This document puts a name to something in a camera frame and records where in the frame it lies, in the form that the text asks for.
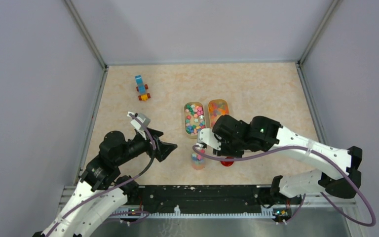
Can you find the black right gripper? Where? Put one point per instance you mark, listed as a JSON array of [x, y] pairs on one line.
[[223, 151]]

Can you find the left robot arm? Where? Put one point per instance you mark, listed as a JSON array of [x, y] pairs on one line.
[[101, 188]]

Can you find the blue toy car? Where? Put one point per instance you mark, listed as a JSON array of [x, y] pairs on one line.
[[142, 89]]

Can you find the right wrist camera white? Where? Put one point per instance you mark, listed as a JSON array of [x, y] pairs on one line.
[[206, 139]]

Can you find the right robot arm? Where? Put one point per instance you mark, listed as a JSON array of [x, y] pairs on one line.
[[335, 170]]

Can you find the beige tray translucent candies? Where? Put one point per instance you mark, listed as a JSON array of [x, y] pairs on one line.
[[216, 109]]

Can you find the beige tray opaque candies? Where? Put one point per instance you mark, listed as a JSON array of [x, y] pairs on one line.
[[195, 118]]

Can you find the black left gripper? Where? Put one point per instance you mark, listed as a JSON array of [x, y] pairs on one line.
[[163, 149]]

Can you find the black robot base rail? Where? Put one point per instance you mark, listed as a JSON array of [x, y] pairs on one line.
[[207, 199]]

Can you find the clear plastic jar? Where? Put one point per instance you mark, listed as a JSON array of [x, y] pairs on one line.
[[197, 161]]

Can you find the red jar lid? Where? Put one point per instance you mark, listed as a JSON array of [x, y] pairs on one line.
[[227, 162]]

